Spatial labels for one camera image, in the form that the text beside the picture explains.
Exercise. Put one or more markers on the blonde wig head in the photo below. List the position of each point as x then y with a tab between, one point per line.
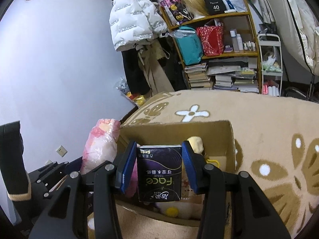
197	8

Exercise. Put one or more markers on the open cardboard box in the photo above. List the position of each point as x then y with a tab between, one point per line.
159	176

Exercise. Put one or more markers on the beige patterned carpet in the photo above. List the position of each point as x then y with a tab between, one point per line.
274	139

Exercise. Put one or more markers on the pink bear plush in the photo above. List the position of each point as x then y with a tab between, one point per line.
132	187

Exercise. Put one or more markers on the wall socket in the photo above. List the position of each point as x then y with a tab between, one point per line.
61	151
48	162

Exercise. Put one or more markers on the upper wall socket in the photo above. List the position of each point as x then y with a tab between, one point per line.
61	151

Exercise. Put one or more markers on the black box number 40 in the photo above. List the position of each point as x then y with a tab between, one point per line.
215	7

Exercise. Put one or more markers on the clear bag of toys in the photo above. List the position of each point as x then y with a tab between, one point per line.
135	98

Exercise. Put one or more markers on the yellow dog plush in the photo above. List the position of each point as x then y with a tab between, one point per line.
198	146

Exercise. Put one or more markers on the white cushioned chair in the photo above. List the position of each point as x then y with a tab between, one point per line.
297	27

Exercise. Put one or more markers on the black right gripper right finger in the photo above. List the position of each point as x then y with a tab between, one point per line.
252	214

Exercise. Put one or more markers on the white fluffy duck plush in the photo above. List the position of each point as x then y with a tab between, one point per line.
180	209

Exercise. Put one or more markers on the stack of books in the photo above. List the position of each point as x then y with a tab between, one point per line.
197	77

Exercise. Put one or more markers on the black hanging coat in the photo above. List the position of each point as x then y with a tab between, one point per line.
136	80

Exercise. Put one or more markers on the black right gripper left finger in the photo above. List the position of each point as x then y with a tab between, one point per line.
66	215

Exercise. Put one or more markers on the wooden shelf unit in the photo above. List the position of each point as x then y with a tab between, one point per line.
238	67

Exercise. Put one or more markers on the red patterned bag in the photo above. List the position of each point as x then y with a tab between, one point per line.
211	37

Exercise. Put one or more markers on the white puffer jacket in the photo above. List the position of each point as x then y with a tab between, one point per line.
135	23

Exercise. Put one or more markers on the black Face tissue pack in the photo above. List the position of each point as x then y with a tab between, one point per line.
159	172

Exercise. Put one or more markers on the beige trench coat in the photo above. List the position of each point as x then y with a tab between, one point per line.
155	76

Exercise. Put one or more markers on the lower wall socket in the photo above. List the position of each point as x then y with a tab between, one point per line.
48	162

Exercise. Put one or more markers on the white metal trolley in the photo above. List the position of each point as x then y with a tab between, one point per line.
271	64

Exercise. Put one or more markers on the teal bag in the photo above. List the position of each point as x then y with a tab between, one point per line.
189	44

